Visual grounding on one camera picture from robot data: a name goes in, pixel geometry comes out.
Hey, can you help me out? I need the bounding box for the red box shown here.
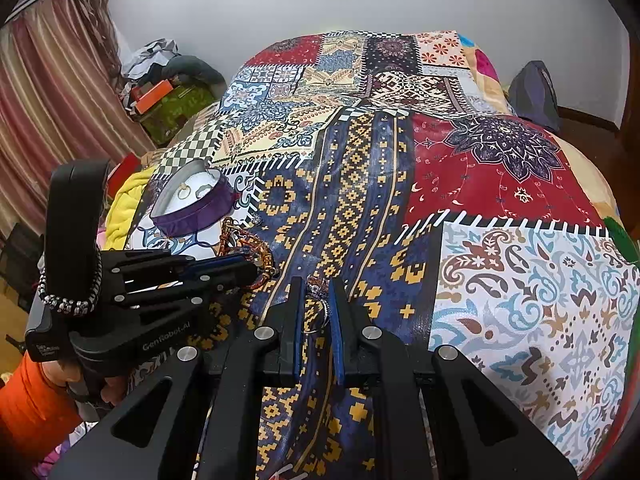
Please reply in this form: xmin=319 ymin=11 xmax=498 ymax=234
xmin=106 ymin=154 xmax=142 ymax=198

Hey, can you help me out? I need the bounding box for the green patterned box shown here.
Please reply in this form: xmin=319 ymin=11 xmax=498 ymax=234
xmin=139 ymin=82 xmax=217 ymax=147

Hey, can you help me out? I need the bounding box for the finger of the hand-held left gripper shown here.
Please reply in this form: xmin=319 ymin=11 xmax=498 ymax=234
xmin=117 ymin=264 xmax=262 ymax=322
xmin=102 ymin=251 xmax=248 ymax=283

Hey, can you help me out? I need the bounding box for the patchwork printed bedspread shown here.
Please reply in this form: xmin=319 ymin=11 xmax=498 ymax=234
xmin=107 ymin=30 xmax=640 ymax=480

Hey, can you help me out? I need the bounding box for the dark grey bag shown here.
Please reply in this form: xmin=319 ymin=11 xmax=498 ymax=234
xmin=506 ymin=60 xmax=562 ymax=134

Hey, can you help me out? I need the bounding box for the orange box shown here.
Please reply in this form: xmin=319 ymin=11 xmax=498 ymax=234
xmin=134 ymin=79 xmax=172 ymax=115

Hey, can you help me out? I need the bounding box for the pile of grey clothes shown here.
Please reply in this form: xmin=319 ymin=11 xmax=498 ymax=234
xmin=120 ymin=40 xmax=227 ymax=93

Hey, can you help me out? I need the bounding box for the round purple jewelry box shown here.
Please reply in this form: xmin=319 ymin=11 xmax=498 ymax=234
xmin=149 ymin=164 xmax=242 ymax=239

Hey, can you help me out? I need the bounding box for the black white beaded bracelet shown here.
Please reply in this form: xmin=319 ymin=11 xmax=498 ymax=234
xmin=36 ymin=252 xmax=104 ymax=317

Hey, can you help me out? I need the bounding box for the yellow blanket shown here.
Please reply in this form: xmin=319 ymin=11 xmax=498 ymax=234
xmin=102 ymin=170 xmax=162 ymax=252

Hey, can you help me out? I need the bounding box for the person's left forearm orange sleeve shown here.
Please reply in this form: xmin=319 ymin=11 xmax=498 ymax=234
xmin=0 ymin=355 xmax=83 ymax=466

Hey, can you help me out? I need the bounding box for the green cloth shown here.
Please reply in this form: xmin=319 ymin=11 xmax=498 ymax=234
xmin=601 ymin=215 xmax=627 ymax=253

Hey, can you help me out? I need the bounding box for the black chair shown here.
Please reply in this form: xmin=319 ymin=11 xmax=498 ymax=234
xmin=4 ymin=221 xmax=47 ymax=313

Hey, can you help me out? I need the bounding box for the striped pink curtain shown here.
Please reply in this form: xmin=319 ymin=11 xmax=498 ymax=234
xmin=0 ymin=0 xmax=158 ymax=241

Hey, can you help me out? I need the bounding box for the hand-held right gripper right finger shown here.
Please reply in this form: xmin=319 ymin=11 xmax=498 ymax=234
xmin=329 ymin=276 xmax=577 ymax=480

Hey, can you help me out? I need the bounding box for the person's left hand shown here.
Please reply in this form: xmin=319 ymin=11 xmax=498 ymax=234
xmin=47 ymin=362 xmax=128 ymax=408

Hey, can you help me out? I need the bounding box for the silver hoop earring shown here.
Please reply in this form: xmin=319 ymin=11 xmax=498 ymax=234
xmin=304 ymin=279 xmax=335 ymax=335

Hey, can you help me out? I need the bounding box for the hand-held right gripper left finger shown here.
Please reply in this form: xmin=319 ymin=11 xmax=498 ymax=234
xmin=50 ymin=276 xmax=306 ymax=480

